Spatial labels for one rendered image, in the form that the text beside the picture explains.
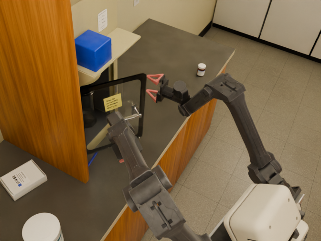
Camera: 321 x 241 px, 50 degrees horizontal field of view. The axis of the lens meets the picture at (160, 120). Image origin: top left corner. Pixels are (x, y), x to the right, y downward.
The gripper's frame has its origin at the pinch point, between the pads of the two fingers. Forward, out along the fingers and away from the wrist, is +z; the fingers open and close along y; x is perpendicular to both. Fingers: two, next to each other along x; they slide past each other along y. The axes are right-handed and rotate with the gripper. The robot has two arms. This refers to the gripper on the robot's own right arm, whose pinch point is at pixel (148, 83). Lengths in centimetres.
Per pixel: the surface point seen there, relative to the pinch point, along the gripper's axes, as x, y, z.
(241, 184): -53, -125, -60
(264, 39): -260, -134, -15
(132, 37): 8.6, 31.4, 3.2
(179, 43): -76, -33, 18
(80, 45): 34, 42, 7
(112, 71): 8.0, 6.7, 14.5
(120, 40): 13.4, 31.8, 5.8
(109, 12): 10.2, 40.3, 12.5
